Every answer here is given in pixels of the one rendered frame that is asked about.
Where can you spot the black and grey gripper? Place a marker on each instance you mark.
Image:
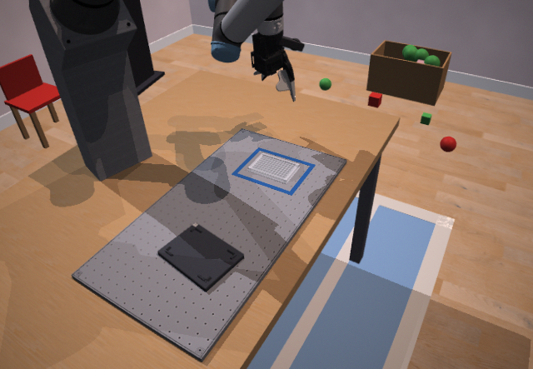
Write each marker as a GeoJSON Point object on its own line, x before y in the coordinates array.
{"type": "Point", "coordinates": [275, 58]}

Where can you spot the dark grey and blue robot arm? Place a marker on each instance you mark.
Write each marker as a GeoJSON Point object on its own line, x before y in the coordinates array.
{"type": "Point", "coordinates": [234, 22]}

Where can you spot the blue tape outline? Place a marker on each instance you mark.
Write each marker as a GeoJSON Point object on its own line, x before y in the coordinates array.
{"type": "Point", "coordinates": [235, 173]}

